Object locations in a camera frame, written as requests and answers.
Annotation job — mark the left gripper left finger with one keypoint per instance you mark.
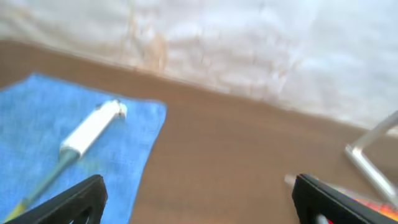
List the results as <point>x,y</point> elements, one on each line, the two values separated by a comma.
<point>81,202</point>

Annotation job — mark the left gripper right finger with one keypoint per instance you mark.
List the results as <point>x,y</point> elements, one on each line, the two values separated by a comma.
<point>323,205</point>

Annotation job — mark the blue cloth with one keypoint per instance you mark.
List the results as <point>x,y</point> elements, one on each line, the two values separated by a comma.
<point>28,118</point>

